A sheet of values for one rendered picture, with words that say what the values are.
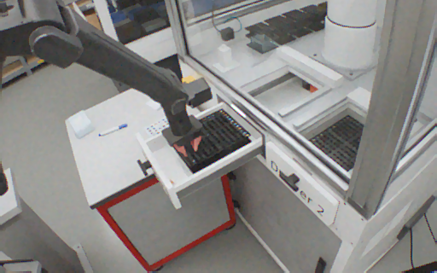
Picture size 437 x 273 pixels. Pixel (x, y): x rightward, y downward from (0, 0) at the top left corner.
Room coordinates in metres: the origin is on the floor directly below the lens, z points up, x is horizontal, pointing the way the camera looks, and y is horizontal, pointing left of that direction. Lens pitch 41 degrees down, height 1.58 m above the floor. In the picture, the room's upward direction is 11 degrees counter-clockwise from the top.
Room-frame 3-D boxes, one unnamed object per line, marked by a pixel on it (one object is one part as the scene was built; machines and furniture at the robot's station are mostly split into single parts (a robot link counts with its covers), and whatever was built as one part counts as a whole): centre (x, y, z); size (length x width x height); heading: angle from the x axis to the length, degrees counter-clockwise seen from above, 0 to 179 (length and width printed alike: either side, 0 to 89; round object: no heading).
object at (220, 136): (0.75, 0.04, 0.87); 0.22 x 0.18 x 0.06; 114
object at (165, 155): (0.75, 0.03, 0.86); 0.40 x 0.26 x 0.06; 114
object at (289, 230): (0.95, -0.52, 0.40); 1.03 x 0.95 x 0.80; 24
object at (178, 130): (0.62, 0.10, 1.07); 0.10 x 0.07 x 0.07; 114
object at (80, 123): (1.12, 0.64, 0.78); 0.15 x 0.10 x 0.04; 31
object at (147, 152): (0.67, 0.22, 0.87); 0.29 x 0.02 x 0.11; 24
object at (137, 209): (1.05, 0.38, 0.38); 0.62 x 0.58 x 0.76; 24
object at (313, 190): (0.51, -0.20, 0.87); 0.29 x 0.02 x 0.11; 24
